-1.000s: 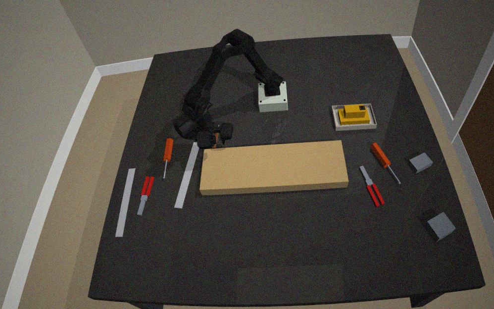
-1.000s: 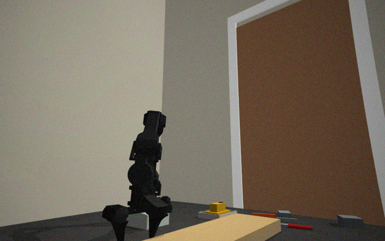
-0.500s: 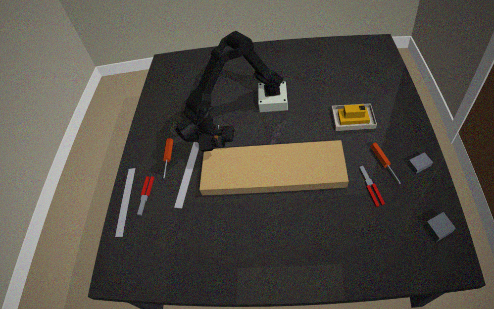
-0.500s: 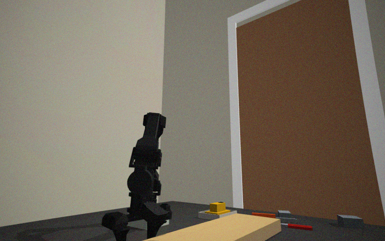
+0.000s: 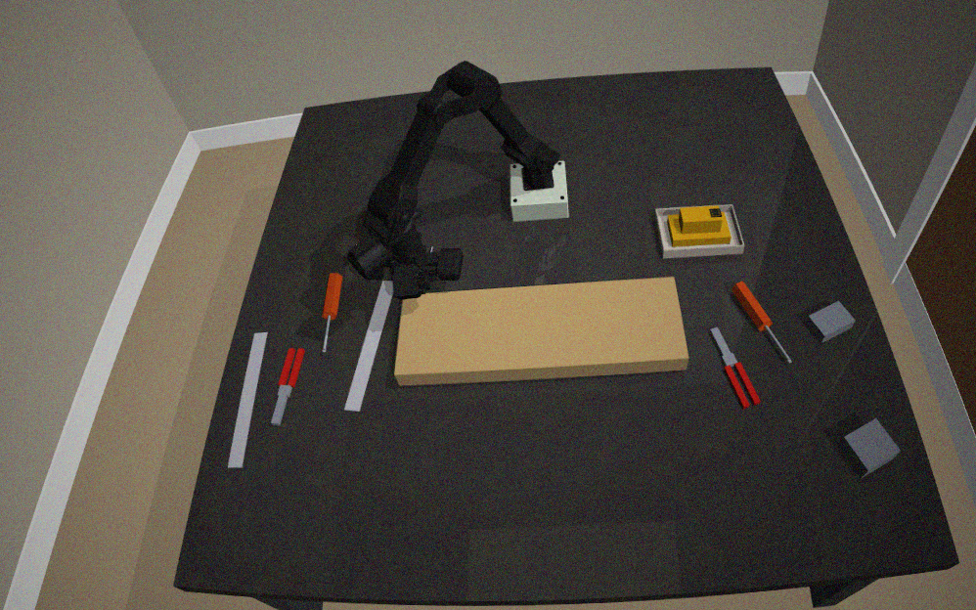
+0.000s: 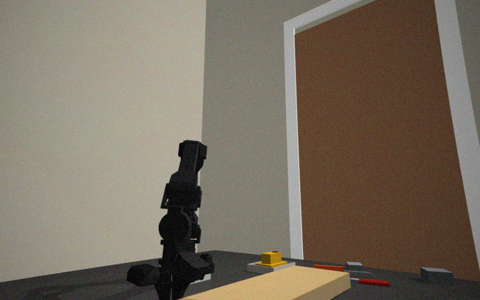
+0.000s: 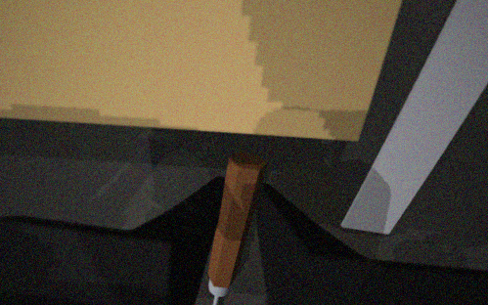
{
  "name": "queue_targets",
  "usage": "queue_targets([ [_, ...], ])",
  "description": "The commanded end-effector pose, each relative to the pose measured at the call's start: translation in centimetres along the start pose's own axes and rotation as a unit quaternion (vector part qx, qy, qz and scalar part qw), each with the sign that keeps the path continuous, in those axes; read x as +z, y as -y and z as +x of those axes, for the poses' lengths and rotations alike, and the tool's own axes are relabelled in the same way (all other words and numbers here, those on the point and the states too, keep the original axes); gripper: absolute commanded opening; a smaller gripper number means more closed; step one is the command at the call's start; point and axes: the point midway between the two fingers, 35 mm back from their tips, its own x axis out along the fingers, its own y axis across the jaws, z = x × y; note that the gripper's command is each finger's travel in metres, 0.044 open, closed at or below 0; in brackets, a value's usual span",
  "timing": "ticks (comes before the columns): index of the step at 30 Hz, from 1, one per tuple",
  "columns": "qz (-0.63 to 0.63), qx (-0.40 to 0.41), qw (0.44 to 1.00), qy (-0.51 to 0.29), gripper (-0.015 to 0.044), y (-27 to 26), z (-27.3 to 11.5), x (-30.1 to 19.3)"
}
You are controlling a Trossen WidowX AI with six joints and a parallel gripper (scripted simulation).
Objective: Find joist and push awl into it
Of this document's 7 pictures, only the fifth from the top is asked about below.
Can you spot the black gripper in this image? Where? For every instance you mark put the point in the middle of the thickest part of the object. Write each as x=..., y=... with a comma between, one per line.
x=447, y=266

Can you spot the light grey flat strip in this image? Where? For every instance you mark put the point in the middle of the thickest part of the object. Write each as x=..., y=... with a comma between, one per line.
x=364, y=367
x=236, y=458

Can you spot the tan panel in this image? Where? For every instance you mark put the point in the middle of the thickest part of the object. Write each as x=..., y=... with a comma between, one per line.
x=541, y=332

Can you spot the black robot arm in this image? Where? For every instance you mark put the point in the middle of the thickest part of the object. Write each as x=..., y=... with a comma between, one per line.
x=395, y=197

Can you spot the orange-handled awl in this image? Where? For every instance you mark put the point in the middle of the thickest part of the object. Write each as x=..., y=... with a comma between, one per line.
x=331, y=302
x=756, y=312

